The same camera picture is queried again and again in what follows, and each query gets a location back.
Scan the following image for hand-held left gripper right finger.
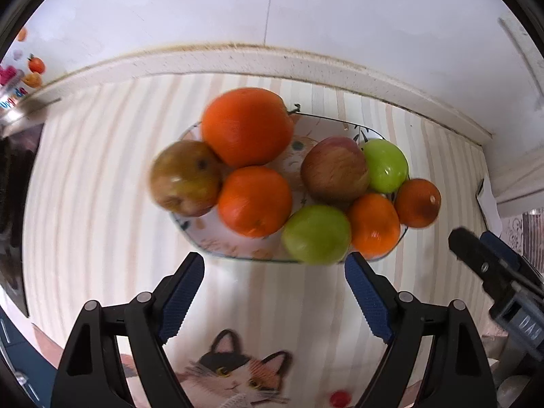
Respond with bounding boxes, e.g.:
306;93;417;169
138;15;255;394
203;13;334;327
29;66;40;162
344;252;498;408

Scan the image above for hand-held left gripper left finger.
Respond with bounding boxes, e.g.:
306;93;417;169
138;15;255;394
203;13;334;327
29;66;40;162
50;252;206;408

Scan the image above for black gas stove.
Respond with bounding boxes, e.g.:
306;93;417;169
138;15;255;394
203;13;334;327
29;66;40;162
0;122;46;318

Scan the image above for blue kitchen cabinet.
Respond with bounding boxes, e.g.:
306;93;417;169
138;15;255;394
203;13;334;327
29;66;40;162
0;306;43;408

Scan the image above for brownish green pear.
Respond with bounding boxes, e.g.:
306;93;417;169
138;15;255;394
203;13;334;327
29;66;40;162
150;140;223;217

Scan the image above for reddish green apple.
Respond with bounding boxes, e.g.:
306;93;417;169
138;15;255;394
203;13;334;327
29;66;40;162
300;136;370;205

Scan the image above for oval patterned ceramic plate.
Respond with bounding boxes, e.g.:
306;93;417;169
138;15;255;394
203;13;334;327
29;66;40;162
169;113;411;263

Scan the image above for striped cat print mat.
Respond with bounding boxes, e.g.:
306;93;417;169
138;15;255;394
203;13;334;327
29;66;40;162
21;72;508;408

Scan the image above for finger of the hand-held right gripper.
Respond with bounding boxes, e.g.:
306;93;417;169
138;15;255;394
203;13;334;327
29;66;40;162
448;226;524;303
480;231;544;296

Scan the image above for dark reddish orange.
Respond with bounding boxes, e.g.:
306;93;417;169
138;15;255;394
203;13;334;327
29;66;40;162
394;178;442;228

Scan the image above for frosted patterned glass door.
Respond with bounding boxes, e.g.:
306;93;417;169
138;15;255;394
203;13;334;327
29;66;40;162
501;208;544;273

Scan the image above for colourful wall stickers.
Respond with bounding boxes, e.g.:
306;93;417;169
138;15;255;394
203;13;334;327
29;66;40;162
0;28;46;111

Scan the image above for large orange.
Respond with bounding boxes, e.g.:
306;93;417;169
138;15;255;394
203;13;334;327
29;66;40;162
201;87;295;168

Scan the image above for medium orange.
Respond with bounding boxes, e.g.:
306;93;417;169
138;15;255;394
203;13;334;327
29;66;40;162
218;166;293;239
347;193;401;255

